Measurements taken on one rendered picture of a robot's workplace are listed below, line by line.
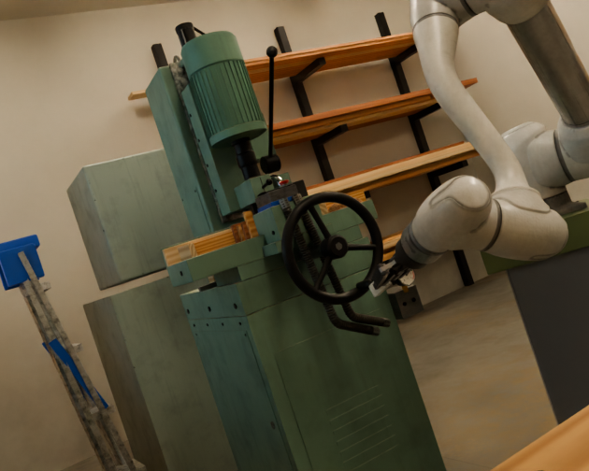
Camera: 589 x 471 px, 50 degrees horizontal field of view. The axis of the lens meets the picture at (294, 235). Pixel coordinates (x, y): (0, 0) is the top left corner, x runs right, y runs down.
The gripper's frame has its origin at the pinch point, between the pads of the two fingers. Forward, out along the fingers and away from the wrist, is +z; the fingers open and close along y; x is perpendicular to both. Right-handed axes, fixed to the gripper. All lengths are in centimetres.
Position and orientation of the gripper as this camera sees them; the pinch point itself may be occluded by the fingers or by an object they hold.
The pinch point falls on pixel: (380, 285)
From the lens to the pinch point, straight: 146.2
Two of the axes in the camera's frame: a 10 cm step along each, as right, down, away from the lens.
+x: 4.4, 8.4, -3.1
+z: -2.8, 4.6, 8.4
